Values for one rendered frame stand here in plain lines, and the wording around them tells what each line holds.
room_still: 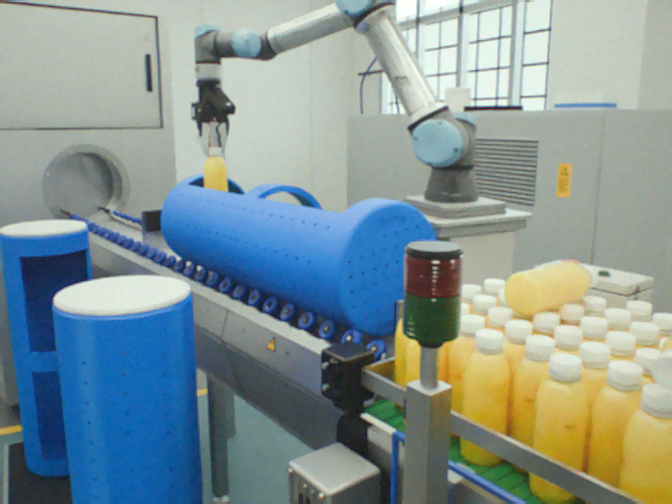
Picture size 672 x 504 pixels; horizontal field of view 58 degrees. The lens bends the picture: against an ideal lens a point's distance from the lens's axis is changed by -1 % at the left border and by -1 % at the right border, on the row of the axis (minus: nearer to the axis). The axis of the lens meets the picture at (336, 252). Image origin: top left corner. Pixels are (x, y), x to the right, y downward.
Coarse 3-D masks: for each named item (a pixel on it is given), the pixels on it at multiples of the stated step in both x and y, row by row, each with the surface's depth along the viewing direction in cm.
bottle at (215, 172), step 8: (208, 160) 178; (216, 160) 178; (208, 168) 178; (216, 168) 178; (224, 168) 179; (208, 176) 178; (216, 176) 178; (224, 176) 180; (208, 184) 179; (216, 184) 178; (224, 184) 180
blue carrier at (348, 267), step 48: (192, 192) 174; (240, 192) 194; (288, 192) 161; (192, 240) 168; (240, 240) 146; (288, 240) 131; (336, 240) 119; (384, 240) 123; (432, 240) 131; (288, 288) 133; (336, 288) 118; (384, 288) 125; (384, 336) 128
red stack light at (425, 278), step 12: (408, 264) 65; (420, 264) 63; (432, 264) 63; (444, 264) 63; (456, 264) 64; (408, 276) 65; (420, 276) 64; (432, 276) 63; (444, 276) 63; (456, 276) 64; (408, 288) 65; (420, 288) 64; (432, 288) 64; (444, 288) 64; (456, 288) 64
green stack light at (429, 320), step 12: (408, 300) 65; (420, 300) 64; (432, 300) 64; (444, 300) 64; (456, 300) 65; (408, 312) 66; (420, 312) 64; (432, 312) 64; (444, 312) 64; (456, 312) 65; (408, 324) 66; (420, 324) 65; (432, 324) 64; (444, 324) 64; (456, 324) 65; (408, 336) 66; (420, 336) 65; (432, 336) 65; (444, 336) 65; (456, 336) 66
